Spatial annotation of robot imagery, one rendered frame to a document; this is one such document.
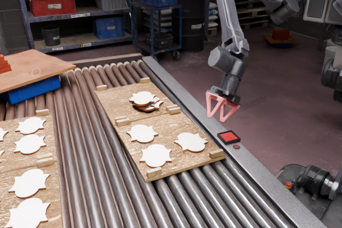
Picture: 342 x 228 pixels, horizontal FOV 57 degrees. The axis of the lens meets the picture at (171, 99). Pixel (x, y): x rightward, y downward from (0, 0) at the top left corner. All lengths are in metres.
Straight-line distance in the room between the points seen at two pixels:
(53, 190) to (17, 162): 0.24
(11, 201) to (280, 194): 0.92
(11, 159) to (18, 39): 4.89
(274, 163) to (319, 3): 1.64
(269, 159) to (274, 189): 1.70
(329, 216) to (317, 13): 1.21
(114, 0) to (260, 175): 4.82
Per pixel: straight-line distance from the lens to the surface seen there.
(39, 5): 5.44
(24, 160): 1.39
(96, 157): 1.34
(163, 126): 1.46
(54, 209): 1.13
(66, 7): 5.51
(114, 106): 1.66
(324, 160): 3.09
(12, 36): 6.18
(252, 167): 1.30
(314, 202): 2.23
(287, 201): 1.19
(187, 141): 1.35
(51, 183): 1.24
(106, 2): 5.67
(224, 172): 1.25
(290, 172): 2.44
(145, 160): 1.25
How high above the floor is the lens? 1.71
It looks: 27 degrees down
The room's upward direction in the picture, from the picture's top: straight up
